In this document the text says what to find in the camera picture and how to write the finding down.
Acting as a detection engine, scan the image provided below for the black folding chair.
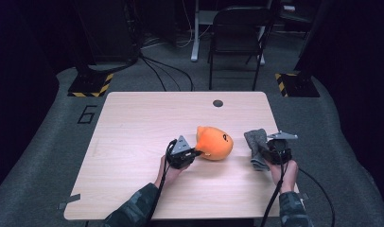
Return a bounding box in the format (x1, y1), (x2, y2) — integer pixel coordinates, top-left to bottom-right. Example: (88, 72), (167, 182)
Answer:
(207, 5), (275, 92)

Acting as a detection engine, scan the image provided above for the orange plush toy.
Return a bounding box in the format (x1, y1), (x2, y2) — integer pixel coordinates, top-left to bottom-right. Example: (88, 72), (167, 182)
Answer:
(194, 126), (235, 162)

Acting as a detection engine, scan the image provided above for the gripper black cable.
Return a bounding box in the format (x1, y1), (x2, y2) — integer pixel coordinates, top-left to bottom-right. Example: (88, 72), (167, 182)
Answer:
(259, 157), (336, 227)
(144, 138), (179, 227)

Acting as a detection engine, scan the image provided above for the black floor cable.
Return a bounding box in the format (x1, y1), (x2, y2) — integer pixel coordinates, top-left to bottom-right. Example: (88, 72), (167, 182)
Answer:
(139, 55), (195, 93)
(140, 57), (168, 93)

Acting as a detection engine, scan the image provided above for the white desk frame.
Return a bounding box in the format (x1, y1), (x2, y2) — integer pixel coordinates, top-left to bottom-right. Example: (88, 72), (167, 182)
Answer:
(190, 0), (273, 66)

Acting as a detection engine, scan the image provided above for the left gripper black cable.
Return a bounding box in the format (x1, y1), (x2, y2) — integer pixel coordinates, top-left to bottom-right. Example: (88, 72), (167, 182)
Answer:
(144, 138), (179, 227)

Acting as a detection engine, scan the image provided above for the white floor cable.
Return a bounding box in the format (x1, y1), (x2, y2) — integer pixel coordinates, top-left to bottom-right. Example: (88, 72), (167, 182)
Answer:
(142, 0), (212, 50)

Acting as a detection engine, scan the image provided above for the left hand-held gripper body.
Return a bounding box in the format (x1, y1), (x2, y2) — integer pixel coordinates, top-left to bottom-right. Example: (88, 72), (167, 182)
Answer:
(165, 135), (198, 170)

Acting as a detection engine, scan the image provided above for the grey cloth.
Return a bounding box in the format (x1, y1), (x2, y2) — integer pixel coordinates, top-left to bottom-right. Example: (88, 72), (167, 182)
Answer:
(243, 128), (271, 172)

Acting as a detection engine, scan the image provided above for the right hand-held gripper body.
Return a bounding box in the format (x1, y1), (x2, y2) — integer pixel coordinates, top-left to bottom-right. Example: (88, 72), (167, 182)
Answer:
(262, 131), (299, 166)

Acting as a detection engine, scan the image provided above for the dark curtain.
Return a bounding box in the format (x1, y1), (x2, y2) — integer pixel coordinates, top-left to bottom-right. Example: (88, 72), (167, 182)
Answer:
(295, 0), (384, 202)
(0, 0), (75, 197)

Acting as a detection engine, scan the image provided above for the person's right hand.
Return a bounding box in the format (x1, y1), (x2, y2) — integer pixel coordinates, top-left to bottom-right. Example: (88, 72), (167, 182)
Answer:
(269, 159), (299, 195)

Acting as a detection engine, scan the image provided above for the person's left hand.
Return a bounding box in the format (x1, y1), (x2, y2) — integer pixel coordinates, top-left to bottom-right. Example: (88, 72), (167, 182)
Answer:
(153, 154), (189, 190)

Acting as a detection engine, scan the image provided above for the black equipment cabinet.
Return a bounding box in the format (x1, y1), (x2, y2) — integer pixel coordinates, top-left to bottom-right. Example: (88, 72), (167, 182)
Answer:
(73, 0), (141, 64)

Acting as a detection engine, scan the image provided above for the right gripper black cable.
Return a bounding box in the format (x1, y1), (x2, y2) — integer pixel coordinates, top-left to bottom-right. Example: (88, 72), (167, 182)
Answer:
(259, 157), (336, 227)

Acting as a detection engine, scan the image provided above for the black yellow striped stand base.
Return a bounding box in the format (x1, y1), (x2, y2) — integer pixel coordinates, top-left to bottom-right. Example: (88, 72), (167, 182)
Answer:
(274, 73), (321, 98)
(67, 73), (114, 98)

